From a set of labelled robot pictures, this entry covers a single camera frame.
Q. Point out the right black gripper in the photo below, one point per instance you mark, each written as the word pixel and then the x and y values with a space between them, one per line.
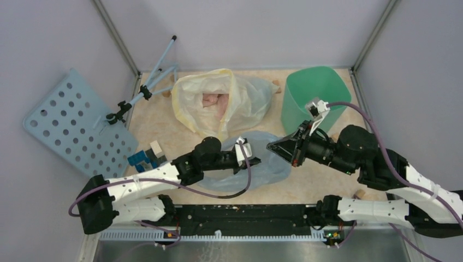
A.
pixel 293 147

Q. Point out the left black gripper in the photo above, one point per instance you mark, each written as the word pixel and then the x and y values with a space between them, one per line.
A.
pixel 237 168

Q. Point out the light blue plastic bag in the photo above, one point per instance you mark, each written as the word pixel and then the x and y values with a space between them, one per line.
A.
pixel 271 169

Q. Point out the translucent white yellow trash bag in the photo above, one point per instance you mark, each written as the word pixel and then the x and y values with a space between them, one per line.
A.
pixel 250 99

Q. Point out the green plastic trash bin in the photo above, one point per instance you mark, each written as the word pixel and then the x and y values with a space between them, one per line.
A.
pixel 305 85

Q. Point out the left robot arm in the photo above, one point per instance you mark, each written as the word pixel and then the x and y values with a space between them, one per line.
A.
pixel 104 202

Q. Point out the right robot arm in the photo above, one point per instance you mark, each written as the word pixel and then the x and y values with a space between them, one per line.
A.
pixel 419 205

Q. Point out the wooden block near bin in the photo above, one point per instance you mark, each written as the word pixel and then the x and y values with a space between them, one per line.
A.
pixel 278 86

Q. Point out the wooden cube block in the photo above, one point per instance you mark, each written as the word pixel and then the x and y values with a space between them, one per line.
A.
pixel 335 136

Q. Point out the pink bag inside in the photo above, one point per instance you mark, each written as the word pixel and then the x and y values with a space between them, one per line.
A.
pixel 219 101

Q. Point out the wooden block left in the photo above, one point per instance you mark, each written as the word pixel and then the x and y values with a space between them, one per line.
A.
pixel 158 154

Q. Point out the blue clamp block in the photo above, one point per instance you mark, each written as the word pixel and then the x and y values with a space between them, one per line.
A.
pixel 143 161

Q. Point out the small wooden block near tripod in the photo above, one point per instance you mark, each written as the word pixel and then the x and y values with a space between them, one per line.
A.
pixel 166 93

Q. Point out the light blue tripod stand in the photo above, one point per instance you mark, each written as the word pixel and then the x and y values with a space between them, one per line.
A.
pixel 146 91

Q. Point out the light blue perforated board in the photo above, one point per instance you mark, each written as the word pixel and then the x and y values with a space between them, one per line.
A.
pixel 70 121

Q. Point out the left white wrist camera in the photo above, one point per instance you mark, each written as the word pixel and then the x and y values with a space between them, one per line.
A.
pixel 243 148

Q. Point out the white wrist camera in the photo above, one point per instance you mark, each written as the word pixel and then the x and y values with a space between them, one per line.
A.
pixel 243 148
pixel 318 109

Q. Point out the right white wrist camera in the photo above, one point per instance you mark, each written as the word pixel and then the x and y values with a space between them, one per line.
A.
pixel 318 109

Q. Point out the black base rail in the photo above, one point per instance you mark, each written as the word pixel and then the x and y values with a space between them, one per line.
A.
pixel 248 220

